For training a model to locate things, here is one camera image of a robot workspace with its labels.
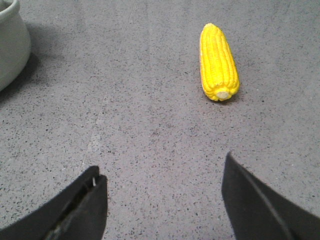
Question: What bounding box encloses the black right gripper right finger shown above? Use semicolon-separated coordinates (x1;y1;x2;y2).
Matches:
221;153;320;240

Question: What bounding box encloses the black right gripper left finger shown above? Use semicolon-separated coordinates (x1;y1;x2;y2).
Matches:
0;166;108;240

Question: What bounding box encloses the yellow corn cob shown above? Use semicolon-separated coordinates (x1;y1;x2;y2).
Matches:
199;23;240;101

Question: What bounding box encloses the pale green electric cooking pot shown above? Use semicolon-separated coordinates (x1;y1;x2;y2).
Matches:
0;0;31;90

